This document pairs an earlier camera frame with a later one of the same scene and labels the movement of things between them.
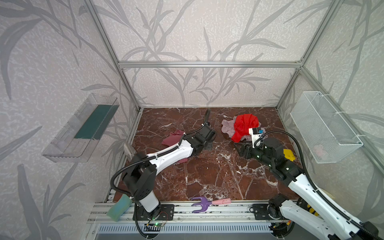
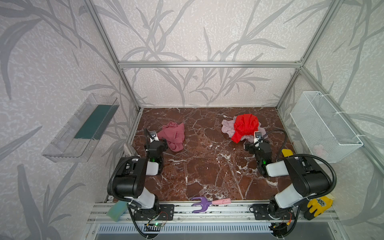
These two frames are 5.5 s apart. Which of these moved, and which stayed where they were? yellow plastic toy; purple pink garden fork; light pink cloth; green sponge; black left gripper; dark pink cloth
Moved: dark pink cloth; black left gripper
Stayed: green sponge; yellow plastic toy; light pink cloth; purple pink garden fork
